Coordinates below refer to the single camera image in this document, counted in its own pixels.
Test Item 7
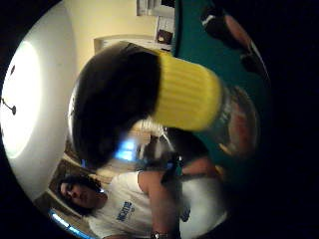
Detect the blue light strip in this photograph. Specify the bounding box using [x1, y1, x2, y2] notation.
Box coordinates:
[49, 209, 96, 239]

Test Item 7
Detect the small black ceiling fixture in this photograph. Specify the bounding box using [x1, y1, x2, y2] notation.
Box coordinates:
[0, 98, 18, 117]

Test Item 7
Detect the dark framed wall picture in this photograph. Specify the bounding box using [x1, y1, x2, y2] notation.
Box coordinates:
[156, 17, 175, 46]

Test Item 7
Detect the round ceiling light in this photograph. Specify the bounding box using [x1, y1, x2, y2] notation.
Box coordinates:
[0, 39, 43, 160]

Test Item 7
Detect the white wall shelf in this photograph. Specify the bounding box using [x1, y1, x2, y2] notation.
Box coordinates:
[136, 0, 176, 18]

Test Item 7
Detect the glowing blue screen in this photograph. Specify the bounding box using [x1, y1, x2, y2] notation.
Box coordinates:
[114, 138, 138, 162]

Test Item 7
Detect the glass jar with yellow lid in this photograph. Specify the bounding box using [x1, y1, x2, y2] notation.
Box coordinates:
[151, 49, 263, 160]

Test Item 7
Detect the the person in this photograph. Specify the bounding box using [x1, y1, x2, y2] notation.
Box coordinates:
[56, 158, 230, 239]

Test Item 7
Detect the dark wristwatch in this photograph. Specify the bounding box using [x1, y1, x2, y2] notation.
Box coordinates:
[150, 231, 171, 239]

